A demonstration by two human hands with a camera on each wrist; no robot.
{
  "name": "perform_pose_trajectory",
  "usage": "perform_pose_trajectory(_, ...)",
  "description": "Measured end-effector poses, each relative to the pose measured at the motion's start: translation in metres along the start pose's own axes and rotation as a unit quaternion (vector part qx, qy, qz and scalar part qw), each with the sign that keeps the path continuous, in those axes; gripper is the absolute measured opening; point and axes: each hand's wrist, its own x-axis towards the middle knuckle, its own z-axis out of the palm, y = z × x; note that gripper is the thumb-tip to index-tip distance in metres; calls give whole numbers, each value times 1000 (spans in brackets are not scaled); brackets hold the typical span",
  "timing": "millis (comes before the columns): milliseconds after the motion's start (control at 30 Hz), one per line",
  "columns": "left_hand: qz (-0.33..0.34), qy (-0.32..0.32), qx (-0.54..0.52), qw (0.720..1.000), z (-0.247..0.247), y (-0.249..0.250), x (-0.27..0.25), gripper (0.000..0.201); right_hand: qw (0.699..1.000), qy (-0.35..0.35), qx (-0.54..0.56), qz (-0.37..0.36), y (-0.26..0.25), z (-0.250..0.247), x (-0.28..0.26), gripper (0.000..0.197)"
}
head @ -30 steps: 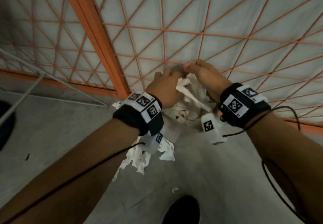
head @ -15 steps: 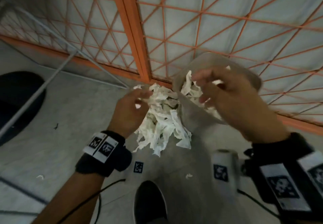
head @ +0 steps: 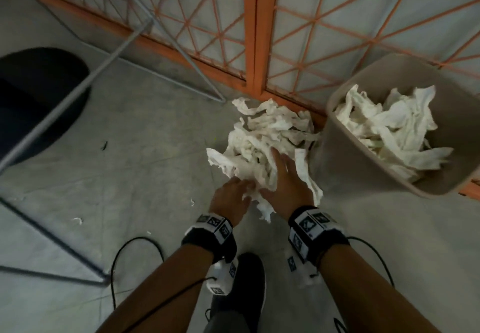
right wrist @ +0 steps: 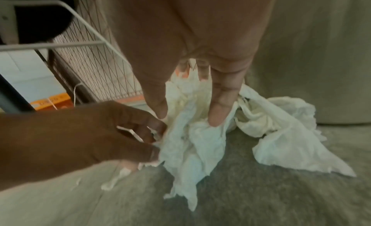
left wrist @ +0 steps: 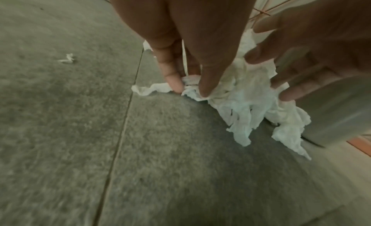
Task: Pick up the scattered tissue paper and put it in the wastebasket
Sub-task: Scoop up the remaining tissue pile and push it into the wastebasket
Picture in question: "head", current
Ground person's left hand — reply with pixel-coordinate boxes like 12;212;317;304
208;177;256;229

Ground person's right hand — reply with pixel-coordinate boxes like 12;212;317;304
259;147;315;222

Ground beige plastic waste bin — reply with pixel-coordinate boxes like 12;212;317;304
310;53;480;200

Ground pile of white paper strips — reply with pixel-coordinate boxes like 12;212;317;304
206;97;324;225

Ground person's right forearm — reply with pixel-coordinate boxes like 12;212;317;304
318;244;442;333

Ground person's left forearm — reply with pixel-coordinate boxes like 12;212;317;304
95;244;215;333

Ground black wristband with marker tags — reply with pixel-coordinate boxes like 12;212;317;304
181;213;238;264
287;205;350;266

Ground black left shoe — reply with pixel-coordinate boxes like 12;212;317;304
205;252;267;333

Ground grey left trouser leg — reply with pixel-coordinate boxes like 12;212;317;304
204;313;245;333

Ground orange metal mesh fence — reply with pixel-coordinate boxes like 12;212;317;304
0;0;480;201

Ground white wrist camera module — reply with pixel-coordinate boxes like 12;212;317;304
206;255;239;296
286;255;320;289

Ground thin black cable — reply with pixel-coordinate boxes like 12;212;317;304
333;235;395;333
109;237;218;333

